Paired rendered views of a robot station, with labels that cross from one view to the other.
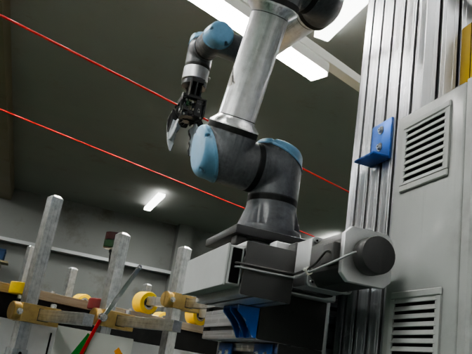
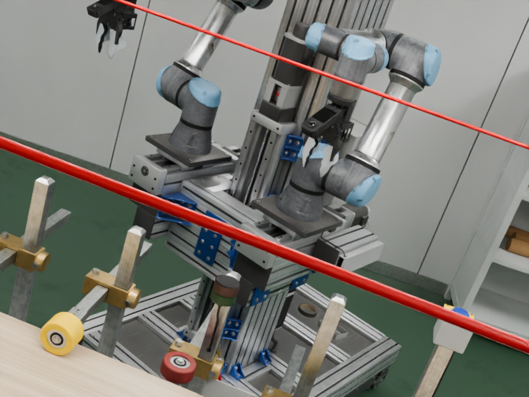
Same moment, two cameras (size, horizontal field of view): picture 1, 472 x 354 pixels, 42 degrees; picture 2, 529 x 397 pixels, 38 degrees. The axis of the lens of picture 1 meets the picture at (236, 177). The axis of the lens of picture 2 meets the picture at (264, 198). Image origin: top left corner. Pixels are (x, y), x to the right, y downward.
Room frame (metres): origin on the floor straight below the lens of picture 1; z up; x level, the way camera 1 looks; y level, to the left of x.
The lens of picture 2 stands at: (2.95, 1.50, 1.95)
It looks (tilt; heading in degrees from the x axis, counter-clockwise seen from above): 22 degrees down; 228
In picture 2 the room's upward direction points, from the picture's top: 18 degrees clockwise
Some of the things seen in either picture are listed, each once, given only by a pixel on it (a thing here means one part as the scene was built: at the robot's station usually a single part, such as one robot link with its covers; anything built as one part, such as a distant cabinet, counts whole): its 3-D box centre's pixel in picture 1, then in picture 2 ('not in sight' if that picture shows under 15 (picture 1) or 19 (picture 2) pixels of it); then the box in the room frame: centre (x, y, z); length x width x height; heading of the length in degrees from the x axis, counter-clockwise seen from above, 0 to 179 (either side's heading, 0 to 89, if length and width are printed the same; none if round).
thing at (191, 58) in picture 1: (200, 53); (355, 59); (1.59, 0.16, 1.61); 0.09 x 0.08 x 0.11; 24
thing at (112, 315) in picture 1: (111, 319); (194, 361); (1.92, 0.31, 0.85); 0.14 x 0.06 x 0.05; 131
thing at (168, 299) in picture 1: (180, 302); (112, 290); (2.08, 0.12, 0.95); 0.14 x 0.06 x 0.05; 131
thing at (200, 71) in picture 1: (196, 77); (343, 88); (1.59, 0.16, 1.54); 0.08 x 0.08 x 0.05
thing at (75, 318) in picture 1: (47, 316); (282, 394); (1.72, 0.45, 0.82); 0.44 x 0.03 x 0.04; 41
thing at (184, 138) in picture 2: not in sight; (193, 132); (1.49, -0.57, 1.09); 0.15 x 0.15 x 0.10
